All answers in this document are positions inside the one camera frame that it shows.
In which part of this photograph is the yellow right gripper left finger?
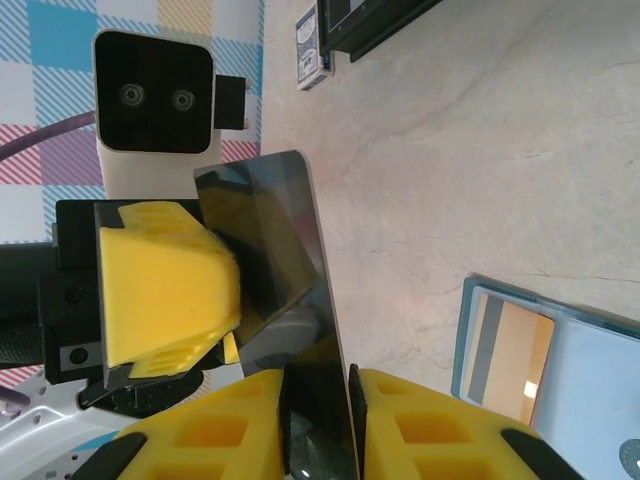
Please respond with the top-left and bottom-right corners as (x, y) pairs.
(74, 367), (294, 480)

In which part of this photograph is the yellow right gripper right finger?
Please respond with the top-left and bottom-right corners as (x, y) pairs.
(348, 363), (586, 480)

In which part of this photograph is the glossy card with dark stripe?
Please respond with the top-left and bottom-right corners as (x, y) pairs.
(192, 149), (359, 480)

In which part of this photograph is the blue leather card holder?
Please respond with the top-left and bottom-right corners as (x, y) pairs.
(451, 273), (640, 480)

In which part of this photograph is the blue playing card deck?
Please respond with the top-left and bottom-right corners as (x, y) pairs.
(292, 0), (335, 92)

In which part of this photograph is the black grey chess board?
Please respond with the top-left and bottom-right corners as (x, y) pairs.
(317, 0), (446, 64)

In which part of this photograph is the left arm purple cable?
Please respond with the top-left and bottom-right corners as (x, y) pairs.
(0, 110), (97, 417)

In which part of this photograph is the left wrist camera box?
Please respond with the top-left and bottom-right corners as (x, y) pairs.
(93, 28), (251, 200)

